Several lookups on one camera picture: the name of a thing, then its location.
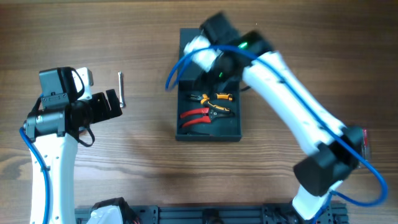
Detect black red screwdriver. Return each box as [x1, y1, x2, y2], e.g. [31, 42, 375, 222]
[180, 131, 211, 136]

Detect red handled pruning shears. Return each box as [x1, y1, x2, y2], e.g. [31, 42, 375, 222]
[180, 108, 234, 128]

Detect precision screwdriver set pack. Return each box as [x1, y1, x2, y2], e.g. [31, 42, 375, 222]
[359, 129, 371, 162]

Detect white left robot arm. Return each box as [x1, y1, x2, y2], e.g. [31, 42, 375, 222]
[19, 67, 123, 223]

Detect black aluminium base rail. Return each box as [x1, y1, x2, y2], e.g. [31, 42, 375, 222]
[74, 203, 348, 224]

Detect orange black needle nose pliers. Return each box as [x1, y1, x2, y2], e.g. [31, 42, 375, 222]
[187, 93, 234, 114]

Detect dark green open box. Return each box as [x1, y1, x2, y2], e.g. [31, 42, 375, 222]
[175, 27, 243, 142]

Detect silver socket wrench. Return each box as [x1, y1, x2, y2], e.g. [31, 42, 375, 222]
[118, 71, 126, 108]

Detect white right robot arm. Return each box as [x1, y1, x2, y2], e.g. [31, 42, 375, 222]
[184, 12, 367, 220]

